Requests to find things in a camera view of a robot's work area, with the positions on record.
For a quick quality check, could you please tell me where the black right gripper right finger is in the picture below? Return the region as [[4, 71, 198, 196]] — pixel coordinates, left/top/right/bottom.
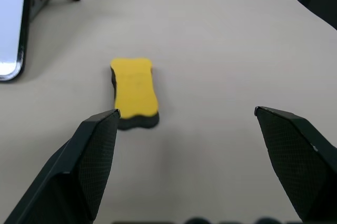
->
[[254, 106, 337, 224]]

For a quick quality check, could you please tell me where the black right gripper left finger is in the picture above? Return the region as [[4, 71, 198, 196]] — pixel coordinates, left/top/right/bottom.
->
[[0, 108, 122, 224]]

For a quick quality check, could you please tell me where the yellow and black board eraser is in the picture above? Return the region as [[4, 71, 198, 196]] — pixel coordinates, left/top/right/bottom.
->
[[108, 56, 160, 131]]

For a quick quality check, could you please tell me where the black-framed whiteboard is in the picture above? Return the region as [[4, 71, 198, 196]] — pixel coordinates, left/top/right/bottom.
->
[[0, 0, 34, 83]]

